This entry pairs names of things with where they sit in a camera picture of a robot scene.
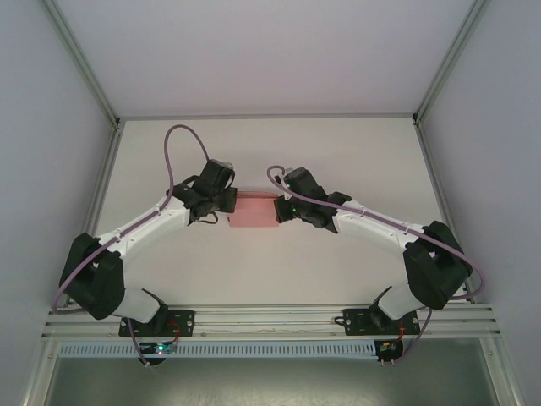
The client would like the pink paper box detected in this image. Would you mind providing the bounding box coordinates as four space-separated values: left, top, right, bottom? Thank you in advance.
227 190 281 231

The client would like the grey metal sheet panel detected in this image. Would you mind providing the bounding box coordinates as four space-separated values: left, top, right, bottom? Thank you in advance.
44 357 500 406

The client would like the left aluminium side rail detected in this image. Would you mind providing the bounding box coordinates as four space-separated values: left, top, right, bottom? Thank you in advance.
63 121 124 308

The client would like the aluminium side rail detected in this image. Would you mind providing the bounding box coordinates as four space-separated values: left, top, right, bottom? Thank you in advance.
413 122 475 305
63 121 124 308

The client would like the aluminium mounting rail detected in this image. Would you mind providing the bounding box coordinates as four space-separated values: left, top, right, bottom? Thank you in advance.
41 306 503 342

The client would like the right aluminium side rail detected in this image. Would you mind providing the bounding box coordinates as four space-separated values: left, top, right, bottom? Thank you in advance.
413 122 475 305

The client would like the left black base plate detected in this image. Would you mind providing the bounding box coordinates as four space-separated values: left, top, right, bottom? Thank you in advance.
118 310 196 338

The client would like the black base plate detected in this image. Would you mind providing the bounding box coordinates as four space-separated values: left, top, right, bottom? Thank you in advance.
118 310 196 338
344 308 422 338

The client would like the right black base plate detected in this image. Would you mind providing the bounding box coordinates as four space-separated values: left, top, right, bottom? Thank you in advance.
344 308 422 338

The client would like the white slotted cable duct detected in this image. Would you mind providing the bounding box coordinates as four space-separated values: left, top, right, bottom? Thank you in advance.
58 341 377 359

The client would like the left aluminium frame post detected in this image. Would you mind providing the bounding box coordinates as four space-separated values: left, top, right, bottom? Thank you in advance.
41 0 123 129

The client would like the aluminium frame post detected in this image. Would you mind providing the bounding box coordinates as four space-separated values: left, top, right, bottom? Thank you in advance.
41 0 123 129
412 0 491 128

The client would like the right aluminium frame post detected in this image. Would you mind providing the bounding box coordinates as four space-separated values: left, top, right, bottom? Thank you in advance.
412 0 491 128

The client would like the left aluminium frame leg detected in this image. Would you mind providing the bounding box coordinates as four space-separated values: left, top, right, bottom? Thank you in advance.
23 340 60 406

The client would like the aluminium frame leg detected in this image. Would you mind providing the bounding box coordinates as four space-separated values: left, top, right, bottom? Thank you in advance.
481 337 523 406
23 340 60 406

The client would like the right aluminium frame leg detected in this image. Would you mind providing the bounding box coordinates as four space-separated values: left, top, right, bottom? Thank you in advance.
481 337 523 406

